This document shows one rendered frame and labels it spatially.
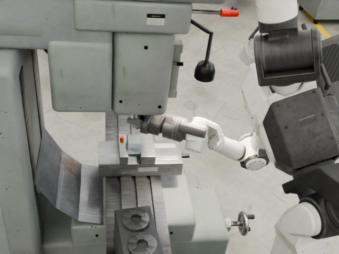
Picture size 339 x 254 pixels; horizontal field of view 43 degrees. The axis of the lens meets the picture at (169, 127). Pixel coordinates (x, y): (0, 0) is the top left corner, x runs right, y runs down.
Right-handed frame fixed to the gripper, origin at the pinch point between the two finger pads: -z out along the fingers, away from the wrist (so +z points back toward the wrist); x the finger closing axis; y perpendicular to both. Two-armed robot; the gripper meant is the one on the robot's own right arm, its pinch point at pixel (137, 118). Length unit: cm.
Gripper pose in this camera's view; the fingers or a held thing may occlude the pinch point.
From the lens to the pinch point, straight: 159.6
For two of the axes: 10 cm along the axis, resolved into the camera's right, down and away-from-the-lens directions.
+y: -0.9, 7.9, 6.1
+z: 9.5, 2.6, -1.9
